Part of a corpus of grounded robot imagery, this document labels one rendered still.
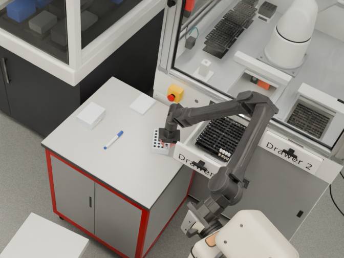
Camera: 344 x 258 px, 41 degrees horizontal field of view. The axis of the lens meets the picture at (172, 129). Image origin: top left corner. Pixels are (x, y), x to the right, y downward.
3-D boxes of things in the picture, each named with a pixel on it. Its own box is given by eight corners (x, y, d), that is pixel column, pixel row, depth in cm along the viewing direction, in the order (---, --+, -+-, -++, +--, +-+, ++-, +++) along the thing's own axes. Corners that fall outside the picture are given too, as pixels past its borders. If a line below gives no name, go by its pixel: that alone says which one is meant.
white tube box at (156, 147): (168, 154, 227) (169, 150, 224) (150, 152, 227) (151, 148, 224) (169, 135, 235) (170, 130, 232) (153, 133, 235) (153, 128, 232)
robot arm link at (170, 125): (165, 121, 206) (177, 124, 206) (168, 110, 211) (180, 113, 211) (163, 131, 212) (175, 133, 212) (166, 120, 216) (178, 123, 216)
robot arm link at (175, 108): (179, 112, 202) (192, 124, 206) (184, 94, 209) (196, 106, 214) (159, 121, 209) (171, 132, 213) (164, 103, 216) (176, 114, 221)
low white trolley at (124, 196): (136, 276, 265) (149, 208, 207) (51, 219, 280) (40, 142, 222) (187, 203, 299) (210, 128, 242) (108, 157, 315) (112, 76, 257)
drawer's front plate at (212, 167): (226, 188, 212) (232, 174, 204) (172, 157, 219) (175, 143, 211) (228, 185, 213) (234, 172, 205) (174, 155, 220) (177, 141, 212)
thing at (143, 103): (142, 116, 241) (142, 114, 240) (128, 108, 243) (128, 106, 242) (155, 102, 249) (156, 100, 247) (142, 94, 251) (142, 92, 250)
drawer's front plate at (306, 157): (314, 175, 223) (322, 162, 215) (259, 146, 231) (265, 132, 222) (315, 172, 225) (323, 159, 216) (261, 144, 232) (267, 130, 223)
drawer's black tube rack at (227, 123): (226, 165, 218) (229, 157, 213) (193, 147, 222) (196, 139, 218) (245, 136, 231) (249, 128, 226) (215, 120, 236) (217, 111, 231)
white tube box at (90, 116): (90, 131, 230) (90, 124, 226) (76, 123, 232) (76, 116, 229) (105, 115, 238) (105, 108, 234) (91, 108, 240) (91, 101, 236)
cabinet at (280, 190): (281, 257, 284) (332, 185, 223) (141, 174, 310) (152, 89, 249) (330, 155, 341) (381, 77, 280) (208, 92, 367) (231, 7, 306)
